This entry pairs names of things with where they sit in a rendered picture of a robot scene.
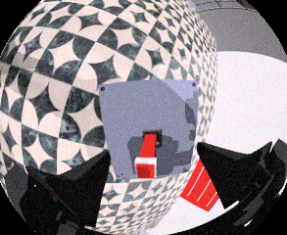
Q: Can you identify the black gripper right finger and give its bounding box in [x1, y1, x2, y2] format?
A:
[197, 142, 272, 209]

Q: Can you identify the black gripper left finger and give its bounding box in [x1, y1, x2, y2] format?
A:
[25, 150, 111, 228]

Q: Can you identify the red peg with white band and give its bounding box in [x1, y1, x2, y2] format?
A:
[135, 132, 158, 179]

